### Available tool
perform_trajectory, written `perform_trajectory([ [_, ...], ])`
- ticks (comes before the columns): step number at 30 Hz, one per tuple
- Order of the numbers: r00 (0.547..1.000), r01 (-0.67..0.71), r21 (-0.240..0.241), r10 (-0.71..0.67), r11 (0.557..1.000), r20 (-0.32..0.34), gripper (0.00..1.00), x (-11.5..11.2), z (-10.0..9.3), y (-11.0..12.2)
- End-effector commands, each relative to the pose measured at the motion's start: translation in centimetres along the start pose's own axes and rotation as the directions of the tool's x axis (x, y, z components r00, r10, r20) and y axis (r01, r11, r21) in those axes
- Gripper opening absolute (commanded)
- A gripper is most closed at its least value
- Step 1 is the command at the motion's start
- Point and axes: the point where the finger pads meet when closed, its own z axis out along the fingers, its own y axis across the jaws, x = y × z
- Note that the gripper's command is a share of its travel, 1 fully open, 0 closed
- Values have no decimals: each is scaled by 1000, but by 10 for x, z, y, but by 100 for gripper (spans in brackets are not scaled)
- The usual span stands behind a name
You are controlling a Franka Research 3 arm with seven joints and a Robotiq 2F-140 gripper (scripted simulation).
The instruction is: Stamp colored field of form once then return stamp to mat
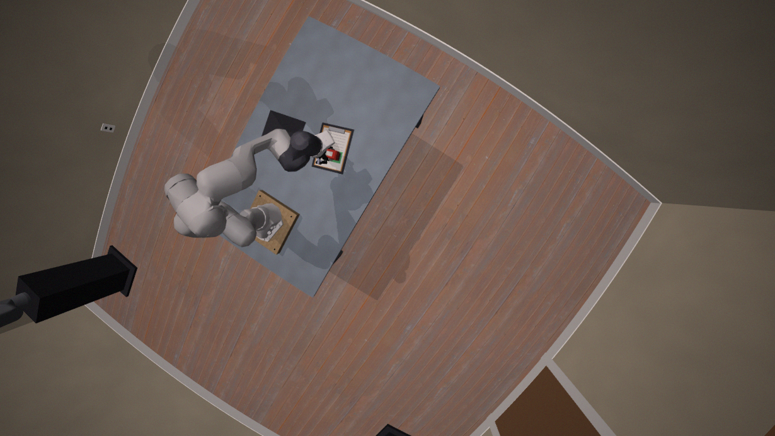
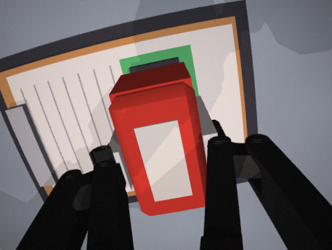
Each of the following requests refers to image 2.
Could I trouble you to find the red self-inking stamp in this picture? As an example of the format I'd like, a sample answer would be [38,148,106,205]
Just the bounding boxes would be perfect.
[108,57,207,216]

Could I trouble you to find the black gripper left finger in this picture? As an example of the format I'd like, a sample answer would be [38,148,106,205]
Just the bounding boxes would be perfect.
[16,130,134,250]

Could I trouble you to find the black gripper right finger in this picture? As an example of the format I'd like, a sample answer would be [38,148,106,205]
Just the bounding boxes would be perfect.
[196,95,332,250]

